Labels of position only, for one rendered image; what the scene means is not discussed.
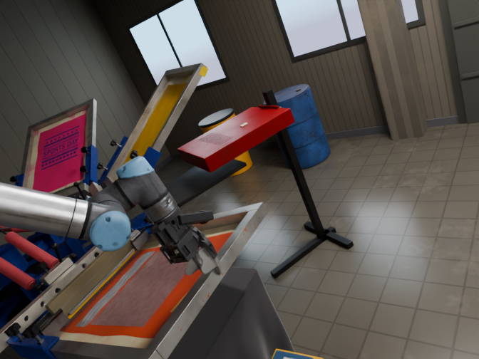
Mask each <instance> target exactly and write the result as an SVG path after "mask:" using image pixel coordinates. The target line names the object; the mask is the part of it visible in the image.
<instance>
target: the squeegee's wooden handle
mask: <svg viewBox="0 0 479 359"><path fill-rule="evenodd" d="M131 239H132V237H131V236H130V238H129V240H128V242H127V244H126V245H125V246H124V247H122V248H121V249H119V250H116V251H103V252H102V253H101V254H100V255H99V256H98V257H97V258H96V259H95V260H94V261H92V262H91V263H90V264H89V265H88V266H87V267H86V268H85V269H84V270H82V272H80V273H79V275H77V277H75V278H74V279H73V280H72V281H71V282H70V283H69V284H68V285H67V286H66V287H65V288H63V289H62V290H61V291H60V292H59V293H58V294H57V295H56V296H54V297H53V298H52V299H51V300H50V301H49V302H48V303H47V304H46V305H45V307H46V309H47V310H48V311H49V312H50V313H51V315H53V314H54V313H55V312H57V311H58V310H59V309H60V308H61V309H62V310H63V312H64V313H65V314H66V315H67V316H69V314H68V312H69V311H70V310H71V309H72V308H73V307H74V306H75V305H76V304H77V303H78V302H79V301H80V300H81V299H82V298H83V297H84V296H85V295H86V294H87V293H88V292H89V291H90V290H91V289H92V288H93V287H94V286H95V285H96V284H97V283H98V282H99V281H100V280H101V279H102V278H103V277H104V276H105V275H106V274H107V273H108V272H109V271H110V270H111V269H112V268H113V267H114V266H115V265H116V264H117V263H118V262H119V261H120V260H121V259H122V258H123V257H124V256H125V255H126V254H127V253H128V252H129V251H130V250H131V249H135V247H134V246H133V245H132V244H131V242H130V240H131Z"/></svg>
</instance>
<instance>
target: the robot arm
mask: <svg viewBox="0 0 479 359"><path fill-rule="evenodd" d="M116 174H117V176H118V179H117V180H116V181H115V182H113V183H112V184H110V185H108V186H107V187H106V188H104V189H102V190H101V191H99V192H98V193H96V194H95V195H93V196H92V197H89V198H88V199H86V201H84V200H80V199H74V198H71V197H64V196H61V195H57V194H51V193H48V192H42V191H38V190H34V189H29V188H25V187H19V186H15V185H12V184H6V183H2V182H0V226H4V227H11V228H16V229H24V230H29V231H36V232H41V233H45V234H52V235H57V236H65V237H70V238H74V239H82V240H86V241H92V242H93V244H94V245H95V246H96V247H97V248H99V249H100V250H102V251H116V250H119V249H121V248H122V247H124V246H125V245H126V244H127V242H128V240H129V238H130V234H131V229H130V220H129V218H128V216H127V214H126V212H128V211H129V210H131V209H132V208H133V207H135V206H136V205H137V204H139V205H140V207H141V208H142V209H143V211H144V212H145V213H146V215H147V216H148V218H149V219H150V221H151V222H153V223H154V225H153V226H152V227H151V228H150V231H151V232H152V233H153V235H154V236H155V238H156V239H157V240H158V241H159V243H160V244H161V247H160V248H159V250H161V252H162V253H163V255H164V256H165V258H166V259H167V260H168V261H169V262H170V264H172V263H174V264H177V263H182V262H187V267H186V269H185V273H186V274H187V275H188V276H190V275H192V274H193V273H195V272H196V271H197V270H201V272H202V273H204V274H207V273H208V272H210V271H211V270H213V269H214V268H215V271H216V272H217V273H218V274H219V275H221V273H222V270H221V266H220V261H219V259H218V257H217V252H216V251H215V248H214V246H213V245H212V243H211V241H210V240H209V239H208V238H207V237H206V236H205V235H204V234H203V233H202V232H201V231H200V230H199V229H198V228H196V227H194V226H193V225H192V224H206V223H208V222H209V221H211V220H213V219H214V216H213V212H212V211H208V212H207V211H199V212H197V213H192V214H181V215H178V214H179V213H180V212H181V210H180V208H179V207H178V206H177V202H176V201H175V200H174V199H173V197H172V195H171V194H170V193H169V192H168V190H167V188H166V187H165V185H164V184H163V183H162V181H161V180H160V178H159V177H158V176H157V174H156V173H155V170H154V169H153V168H152V167H151V166H150V164H149V163H148V161H147V160H146V159H145V158H144V157H141V156H138V157H135V158H133V159H131V160H130V161H128V162H127V163H125V164H124V165H122V166H121V167H119V168H118V169H117V171H116ZM200 247H201V249H199V248H200ZM198 249H199V250H198ZM164 251H165V252H166V254H167V255H168V256H169V257H170V259H169V258H168V257H167V256H166V254H165V253H164Z"/></svg>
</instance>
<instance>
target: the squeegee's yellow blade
mask: <svg viewBox="0 0 479 359"><path fill-rule="evenodd" d="M135 252H136V251H134V252H133V253H132V254H131V255H130V256H129V257H128V258H127V259H126V260H125V261H124V262H123V263H122V264H121V265H120V266H119V267H118V268H117V269H116V270H115V271H114V272H113V273H112V274H111V275H110V276H109V277H108V278H107V279H106V280H105V281H104V282H103V283H102V285H101V286H100V287H99V288H98V289H97V290H96V291H95V292H94V293H93V294H92V295H91V296H90V297H89V298H88V299H87V300H86V301H85V302H84V303H83V304H82V305H81V306H80V307H79V308H78V309H77V310H76V311H75V312H74V313H73V314H72V315H71V316H68V317H69V319H70V318H71V317H72V316H73V315H74V314H75V313H76V312H77V311H78V310H79V309H80V308H81V307H82V306H83V305H84V304H85V303H86V302H87V301H88V300H89V299H90V298H91V297H92V296H93V295H94V294H95V293H96V292H97V291H98V290H99V289H100V288H101V287H102V286H103V285H104V284H105V283H106V282H107V281H108V280H109V279H110V278H111V277H112V276H113V275H114V274H115V273H116V272H117V271H118V269H119V268H120V267H121V266H122V265H123V264H124V263H125V262H126V261H127V260H128V259H129V258H130V257H131V256H132V255H133V254H134V253H135Z"/></svg>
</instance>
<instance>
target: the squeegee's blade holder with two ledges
mask: <svg viewBox="0 0 479 359"><path fill-rule="evenodd" d="M134 251H135V249H131V250H130V251H129V252H128V253H127V254H126V255H125V256H124V257H123V258H122V259H121V260H120V261H119V262H118V263H117V264H116V265H115V266H114V267H113V268H112V269H111V270H110V271H109V272H108V273H107V274H106V275H105V276H104V277H103V278H102V279H101V280H100V281H99V282H98V283H97V284H96V285H95V286H94V287H93V288H92V289H91V290H90V291H89V292H88V293H87V294H86V295H85V296H84V297H83V298H82V299H81V300H80V301H79V302H78V303H77V304H76V305H75V306H74V307H73V308H72V309H71V310H70V311H69V312H68V314H69V315H70V316H71V315H72V314H73V313H74V312H75V311H76V310H77V309H78V308H79V307H80V306H81V305H82V304H83V303H84V302H85V301H86V300H87V299H88V298H89V297H90V296H91V295H92V294H93V293H94V292H95V291H96V290H97V289H98V288H99V287H100V286H101V285H102V283H103V282H104V281H105V280H106V279H107V278H108V277H109V276H110V275H111V274H112V273H113V272H114V271H115V270H116V269H117V268H118V267H119V266H120V265H121V264H122V263H123V262H124V261H125V260H126V259H127V258H128V257H129V256H130V255H131V254H132V253H133V252H134Z"/></svg>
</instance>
